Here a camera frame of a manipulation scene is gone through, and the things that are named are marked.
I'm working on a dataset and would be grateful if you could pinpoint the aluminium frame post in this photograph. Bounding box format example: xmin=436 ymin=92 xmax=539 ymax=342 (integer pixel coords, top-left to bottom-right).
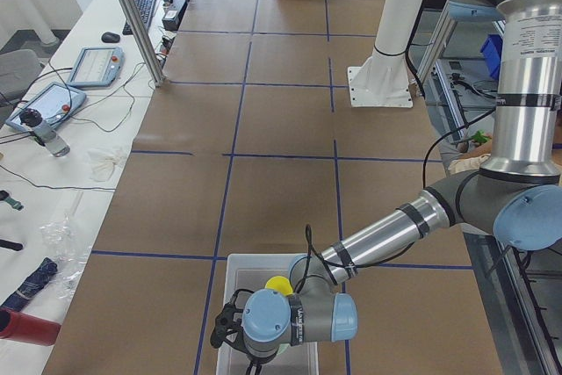
xmin=119 ymin=0 xmax=165 ymax=87

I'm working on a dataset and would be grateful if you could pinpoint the folded blue umbrella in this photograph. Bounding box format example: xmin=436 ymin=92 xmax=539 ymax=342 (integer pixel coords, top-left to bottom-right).
xmin=1 ymin=257 xmax=58 ymax=312

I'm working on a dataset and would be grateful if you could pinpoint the light green bowl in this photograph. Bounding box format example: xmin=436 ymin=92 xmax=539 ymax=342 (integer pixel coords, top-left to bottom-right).
xmin=277 ymin=343 xmax=290 ymax=355

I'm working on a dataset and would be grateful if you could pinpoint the blue teach pendant far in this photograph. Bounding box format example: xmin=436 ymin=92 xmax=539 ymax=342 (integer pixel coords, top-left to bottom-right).
xmin=67 ymin=47 xmax=125 ymax=89

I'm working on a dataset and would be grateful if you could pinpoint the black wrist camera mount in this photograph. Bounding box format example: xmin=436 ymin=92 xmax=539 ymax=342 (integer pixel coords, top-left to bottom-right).
xmin=210 ymin=288 xmax=253 ymax=353

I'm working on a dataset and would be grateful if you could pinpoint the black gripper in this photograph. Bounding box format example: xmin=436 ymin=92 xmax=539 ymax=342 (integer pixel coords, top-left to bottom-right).
xmin=245 ymin=351 xmax=275 ymax=375

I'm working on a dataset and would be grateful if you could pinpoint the white crumpled tissue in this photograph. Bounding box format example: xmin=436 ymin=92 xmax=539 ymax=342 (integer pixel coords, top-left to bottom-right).
xmin=88 ymin=147 xmax=128 ymax=182

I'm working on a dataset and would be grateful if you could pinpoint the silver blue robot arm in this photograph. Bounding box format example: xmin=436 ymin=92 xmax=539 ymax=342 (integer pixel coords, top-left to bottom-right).
xmin=234 ymin=0 xmax=561 ymax=374

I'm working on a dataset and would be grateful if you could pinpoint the black computer mouse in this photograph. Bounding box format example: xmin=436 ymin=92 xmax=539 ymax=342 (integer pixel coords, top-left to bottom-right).
xmin=101 ymin=32 xmax=120 ymax=44

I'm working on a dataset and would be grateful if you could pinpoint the clear water bottle black cap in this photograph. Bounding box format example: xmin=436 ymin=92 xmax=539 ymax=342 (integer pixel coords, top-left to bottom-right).
xmin=19 ymin=108 xmax=70 ymax=157

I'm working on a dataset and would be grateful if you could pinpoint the dark red bottle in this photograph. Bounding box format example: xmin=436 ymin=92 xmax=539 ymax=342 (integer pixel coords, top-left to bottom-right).
xmin=1 ymin=307 xmax=61 ymax=346

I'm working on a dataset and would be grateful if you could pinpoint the blue teach pendant near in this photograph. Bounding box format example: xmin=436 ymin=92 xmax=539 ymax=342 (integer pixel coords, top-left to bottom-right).
xmin=5 ymin=83 xmax=86 ymax=132

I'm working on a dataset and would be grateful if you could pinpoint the black marker pen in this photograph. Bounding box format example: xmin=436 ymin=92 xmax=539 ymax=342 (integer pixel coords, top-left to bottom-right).
xmin=0 ymin=239 xmax=24 ymax=251

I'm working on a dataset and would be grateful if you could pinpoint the grey office chair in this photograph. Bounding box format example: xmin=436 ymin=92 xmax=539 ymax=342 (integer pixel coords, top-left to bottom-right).
xmin=1 ymin=49 xmax=42 ymax=106

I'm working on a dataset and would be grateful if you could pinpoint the black power adapter box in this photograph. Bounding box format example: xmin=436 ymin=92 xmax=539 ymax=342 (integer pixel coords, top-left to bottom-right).
xmin=162 ymin=0 xmax=187 ymax=32

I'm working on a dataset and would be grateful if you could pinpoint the black keyboard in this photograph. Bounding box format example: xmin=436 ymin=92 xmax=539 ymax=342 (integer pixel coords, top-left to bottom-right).
xmin=134 ymin=0 xmax=158 ymax=29

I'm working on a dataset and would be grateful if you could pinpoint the green wrist watch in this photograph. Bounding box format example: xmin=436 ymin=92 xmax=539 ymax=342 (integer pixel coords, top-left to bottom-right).
xmin=0 ymin=190 xmax=24 ymax=211

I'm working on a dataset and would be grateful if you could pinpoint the blue teach pendant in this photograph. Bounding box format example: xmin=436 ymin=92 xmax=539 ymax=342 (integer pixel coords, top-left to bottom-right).
xmin=67 ymin=47 xmax=125 ymax=89
xmin=5 ymin=83 xmax=86 ymax=132

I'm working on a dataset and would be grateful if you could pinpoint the person in beige shirt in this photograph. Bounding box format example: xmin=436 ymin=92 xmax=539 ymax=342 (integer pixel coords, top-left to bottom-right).
xmin=437 ymin=133 xmax=493 ymax=175

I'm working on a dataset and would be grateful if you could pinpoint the crumpled clear plastic wrap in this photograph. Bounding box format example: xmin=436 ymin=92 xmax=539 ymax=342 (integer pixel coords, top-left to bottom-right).
xmin=40 ymin=217 xmax=92 ymax=302

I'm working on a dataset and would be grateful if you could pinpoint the yellow plastic cup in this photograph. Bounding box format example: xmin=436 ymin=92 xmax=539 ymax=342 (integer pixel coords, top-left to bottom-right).
xmin=264 ymin=276 xmax=294 ymax=296

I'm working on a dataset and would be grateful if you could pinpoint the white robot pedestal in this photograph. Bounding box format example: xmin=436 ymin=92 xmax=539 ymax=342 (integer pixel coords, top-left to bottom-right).
xmin=348 ymin=0 xmax=422 ymax=108

